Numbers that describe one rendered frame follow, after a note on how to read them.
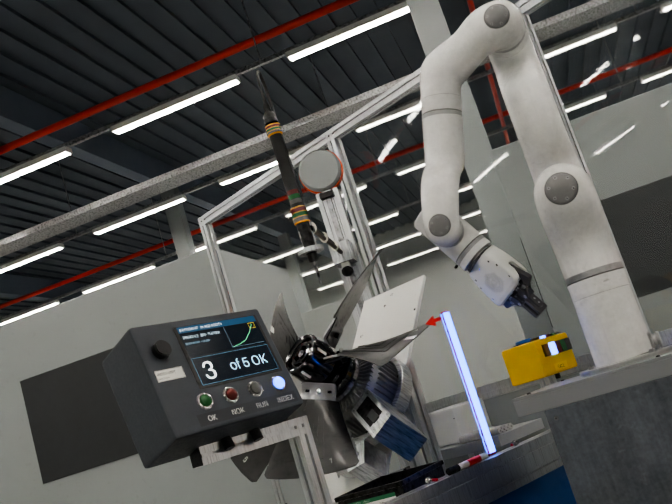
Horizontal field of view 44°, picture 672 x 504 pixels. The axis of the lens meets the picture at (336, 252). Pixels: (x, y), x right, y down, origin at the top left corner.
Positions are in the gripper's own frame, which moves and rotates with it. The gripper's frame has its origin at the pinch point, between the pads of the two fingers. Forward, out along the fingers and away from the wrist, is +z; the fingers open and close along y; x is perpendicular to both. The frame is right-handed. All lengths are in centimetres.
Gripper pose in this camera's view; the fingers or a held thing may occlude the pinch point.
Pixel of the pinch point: (534, 305)
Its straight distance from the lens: 179.9
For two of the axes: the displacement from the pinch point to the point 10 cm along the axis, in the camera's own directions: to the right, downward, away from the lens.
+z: 7.0, 6.5, -3.0
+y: 2.7, -6.2, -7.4
